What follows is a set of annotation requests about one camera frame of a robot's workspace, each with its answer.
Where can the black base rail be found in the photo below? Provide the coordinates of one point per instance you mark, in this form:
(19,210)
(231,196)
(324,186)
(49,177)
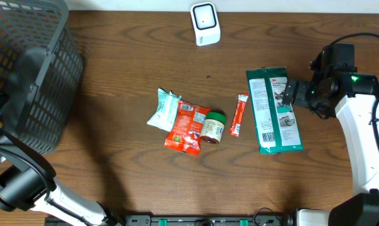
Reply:
(145,220)

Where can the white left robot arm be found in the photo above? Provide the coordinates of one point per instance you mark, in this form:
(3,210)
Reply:
(30,183)

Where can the green product pouch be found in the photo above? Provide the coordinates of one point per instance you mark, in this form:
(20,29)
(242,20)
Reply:
(275,123)

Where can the orange snack packet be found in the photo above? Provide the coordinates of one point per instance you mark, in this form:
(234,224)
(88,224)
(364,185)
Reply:
(185,134)

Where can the white barcode scanner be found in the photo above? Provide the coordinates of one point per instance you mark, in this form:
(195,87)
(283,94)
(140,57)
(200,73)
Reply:
(205,23)

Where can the mint green wipes pack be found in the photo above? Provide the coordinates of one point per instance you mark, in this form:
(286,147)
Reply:
(166,111)

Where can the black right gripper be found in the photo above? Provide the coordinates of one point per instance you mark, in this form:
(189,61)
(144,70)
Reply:
(301,96)

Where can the grey plastic mesh basket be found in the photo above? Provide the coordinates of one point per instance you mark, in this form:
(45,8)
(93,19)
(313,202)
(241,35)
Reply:
(40,71)

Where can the green lid spice jar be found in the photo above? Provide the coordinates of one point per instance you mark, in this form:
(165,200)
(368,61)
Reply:
(213,127)

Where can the red sachet stick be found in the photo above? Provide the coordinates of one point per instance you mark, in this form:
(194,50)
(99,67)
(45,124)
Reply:
(238,116)

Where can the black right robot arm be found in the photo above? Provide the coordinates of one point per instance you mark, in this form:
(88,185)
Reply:
(352,98)

